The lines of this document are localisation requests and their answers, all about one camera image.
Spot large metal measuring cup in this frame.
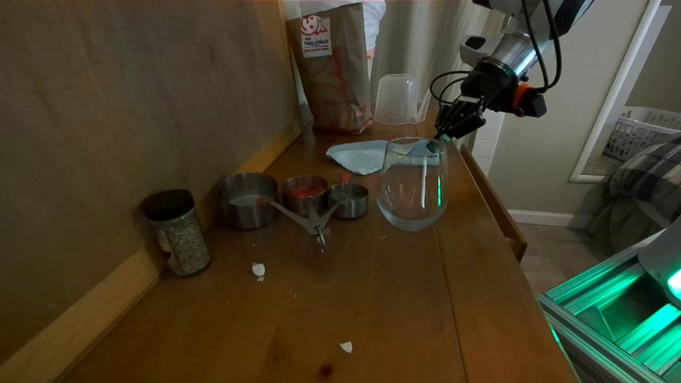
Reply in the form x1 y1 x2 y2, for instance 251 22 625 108
219 172 279 230

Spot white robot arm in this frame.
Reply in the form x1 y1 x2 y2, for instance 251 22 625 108
435 0 594 137

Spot brown paper bag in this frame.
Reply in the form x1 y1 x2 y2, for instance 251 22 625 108
285 2 373 133

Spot wooden drawer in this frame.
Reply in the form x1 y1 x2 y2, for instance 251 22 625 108
460 146 527 261

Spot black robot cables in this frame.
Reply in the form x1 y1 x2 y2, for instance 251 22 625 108
427 0 565 108

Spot medium metal measuring cup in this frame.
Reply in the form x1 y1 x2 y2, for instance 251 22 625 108
281 173 327 217

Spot clear glass bowl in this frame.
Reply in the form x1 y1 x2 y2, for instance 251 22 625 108
377 136 450 232

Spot wooden back board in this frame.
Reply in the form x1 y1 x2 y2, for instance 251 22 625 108
0 0 299 383

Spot light blue cloth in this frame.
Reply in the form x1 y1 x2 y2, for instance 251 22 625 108
325 136 443 177

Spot small metal measuring cup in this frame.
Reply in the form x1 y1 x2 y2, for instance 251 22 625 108
327 183 368 218

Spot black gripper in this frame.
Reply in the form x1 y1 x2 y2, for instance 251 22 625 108
437 96 486 137

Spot wooden dresser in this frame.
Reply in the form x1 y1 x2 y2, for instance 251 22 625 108
65 151 577 383

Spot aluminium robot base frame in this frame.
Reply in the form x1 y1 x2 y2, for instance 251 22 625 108
539 223 681 383

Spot plaid bedding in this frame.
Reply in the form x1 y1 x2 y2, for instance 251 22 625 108
587 106 681 251

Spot metal spice tin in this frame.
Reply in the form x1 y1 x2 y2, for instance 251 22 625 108
140 188 210 276

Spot clear plastic cup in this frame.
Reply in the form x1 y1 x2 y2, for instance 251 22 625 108
375 72 417 126

